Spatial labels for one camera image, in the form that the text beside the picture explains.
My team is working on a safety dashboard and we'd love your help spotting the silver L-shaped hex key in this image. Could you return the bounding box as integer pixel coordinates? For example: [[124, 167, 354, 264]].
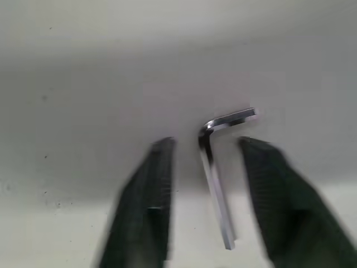
[[197, 107, 258, 250]]

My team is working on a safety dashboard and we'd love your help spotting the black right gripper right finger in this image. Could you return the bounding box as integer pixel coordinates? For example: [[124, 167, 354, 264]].
[[238, 136, 357, 268]]

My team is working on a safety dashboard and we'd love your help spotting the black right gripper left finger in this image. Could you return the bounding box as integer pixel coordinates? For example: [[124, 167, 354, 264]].
[[98, 136, 177, 268]]

